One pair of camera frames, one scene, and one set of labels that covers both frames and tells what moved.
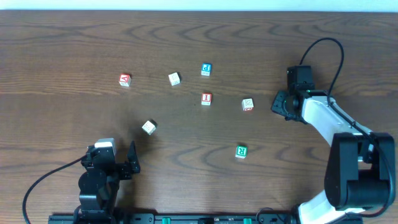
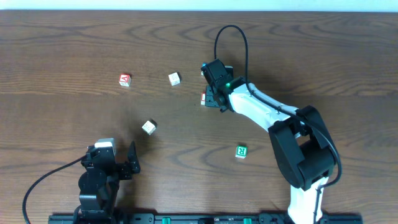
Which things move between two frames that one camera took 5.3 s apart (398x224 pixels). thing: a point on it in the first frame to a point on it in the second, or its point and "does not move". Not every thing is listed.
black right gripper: (278, 104) to (211, 100)
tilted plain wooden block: (150, 126) does not move
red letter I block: (206, 99) does not move
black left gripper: (123, 170) does not move
